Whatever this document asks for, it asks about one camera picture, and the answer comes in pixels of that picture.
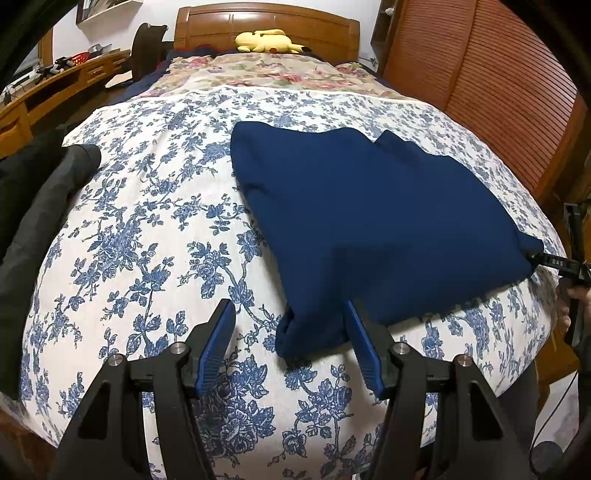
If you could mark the person's grey pants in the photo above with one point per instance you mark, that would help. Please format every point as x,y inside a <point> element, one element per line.
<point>521,406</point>

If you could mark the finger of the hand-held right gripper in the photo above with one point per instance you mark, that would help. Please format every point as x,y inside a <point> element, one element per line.
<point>556,263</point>

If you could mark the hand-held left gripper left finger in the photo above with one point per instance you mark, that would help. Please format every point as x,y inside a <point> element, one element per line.
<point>214,350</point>

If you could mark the wooden slatted wardrobe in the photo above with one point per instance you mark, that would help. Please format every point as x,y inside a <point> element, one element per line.
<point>485,69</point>

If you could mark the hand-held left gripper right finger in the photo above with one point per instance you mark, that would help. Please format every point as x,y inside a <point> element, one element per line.
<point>364,355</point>

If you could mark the blue floral quilt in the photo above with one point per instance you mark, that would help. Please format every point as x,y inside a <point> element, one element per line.
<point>161,230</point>

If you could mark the black desk gadgets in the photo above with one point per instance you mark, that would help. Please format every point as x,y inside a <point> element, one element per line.
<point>55,67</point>

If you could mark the white wall shelf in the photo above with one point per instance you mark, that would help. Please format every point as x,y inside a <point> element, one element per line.
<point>108,10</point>

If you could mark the dark blue bed sheet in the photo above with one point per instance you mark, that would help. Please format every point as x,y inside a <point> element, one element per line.
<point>138,85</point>

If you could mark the navy blue jacket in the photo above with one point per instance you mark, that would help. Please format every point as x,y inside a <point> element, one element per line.
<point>369,207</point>

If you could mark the wooden headboard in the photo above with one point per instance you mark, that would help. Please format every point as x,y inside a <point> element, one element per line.
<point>207,27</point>

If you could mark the black garment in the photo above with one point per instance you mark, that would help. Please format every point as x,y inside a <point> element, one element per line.
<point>23,194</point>

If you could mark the dark grey garment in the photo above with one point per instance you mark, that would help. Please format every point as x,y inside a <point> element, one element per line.
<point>41,240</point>

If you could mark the person's right hand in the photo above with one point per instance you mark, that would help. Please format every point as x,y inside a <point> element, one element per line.
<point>581,293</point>

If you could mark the yellow plush toy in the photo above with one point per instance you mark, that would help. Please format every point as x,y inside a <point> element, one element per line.
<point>263,41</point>

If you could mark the metal bowl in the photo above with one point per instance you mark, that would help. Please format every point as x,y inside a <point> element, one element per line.
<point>99,47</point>

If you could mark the black chair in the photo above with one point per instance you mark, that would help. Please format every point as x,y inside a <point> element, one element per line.
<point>147,50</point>

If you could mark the wooden desk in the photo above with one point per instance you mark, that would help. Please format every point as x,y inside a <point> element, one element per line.
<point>46,97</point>

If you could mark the pink floral blanket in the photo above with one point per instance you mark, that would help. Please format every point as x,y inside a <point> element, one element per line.
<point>277,74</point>

